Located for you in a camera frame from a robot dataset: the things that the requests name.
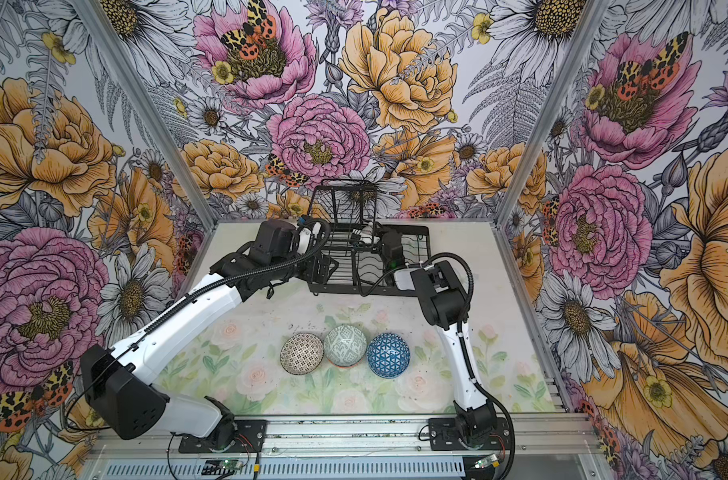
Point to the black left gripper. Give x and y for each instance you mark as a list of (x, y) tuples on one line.
[(323, 274)]

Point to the green patterned bowl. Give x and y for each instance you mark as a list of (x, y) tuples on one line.
[(345, 345)]

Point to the blue triangle pattern bowl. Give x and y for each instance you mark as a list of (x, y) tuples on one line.
[(388, 355)]

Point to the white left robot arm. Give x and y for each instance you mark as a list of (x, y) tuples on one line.
[(120, 380)]

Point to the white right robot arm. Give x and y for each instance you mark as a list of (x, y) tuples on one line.
[(444, 287)]

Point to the brown lattice pattern bowl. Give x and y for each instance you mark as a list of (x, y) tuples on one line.
[(302, 354)]

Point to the black wire dish rack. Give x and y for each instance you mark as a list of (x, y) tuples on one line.
[(351, 208)]

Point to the white slotted cable duct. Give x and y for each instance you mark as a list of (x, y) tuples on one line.
[(286, 468)]

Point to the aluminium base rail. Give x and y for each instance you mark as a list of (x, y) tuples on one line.
[(540, 446)]

